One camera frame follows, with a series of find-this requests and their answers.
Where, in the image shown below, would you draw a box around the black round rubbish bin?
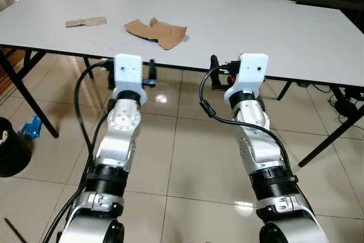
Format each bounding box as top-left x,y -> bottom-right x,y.
0,117 -> 32,178

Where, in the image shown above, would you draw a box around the large torn brown cardboard piece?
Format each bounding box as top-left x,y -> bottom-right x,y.
124,18 -> 188,50

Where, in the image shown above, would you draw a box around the white table with black legs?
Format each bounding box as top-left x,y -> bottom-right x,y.
0,0 -> 364,168

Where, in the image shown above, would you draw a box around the blue plastic wrapper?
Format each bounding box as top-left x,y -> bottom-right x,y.
17,115 -> 42,140

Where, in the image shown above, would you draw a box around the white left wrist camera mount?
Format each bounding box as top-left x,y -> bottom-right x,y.
112,54 -> 147,105

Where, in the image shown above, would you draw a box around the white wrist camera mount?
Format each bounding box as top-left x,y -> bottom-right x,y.
112,54 -> 147,105
224,53 -> 268,106

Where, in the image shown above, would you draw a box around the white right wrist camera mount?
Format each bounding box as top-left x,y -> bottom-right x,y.
224,53 -> 268,106

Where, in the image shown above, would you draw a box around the black floor cable bundle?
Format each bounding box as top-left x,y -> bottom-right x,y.
329,84 -> 364,120

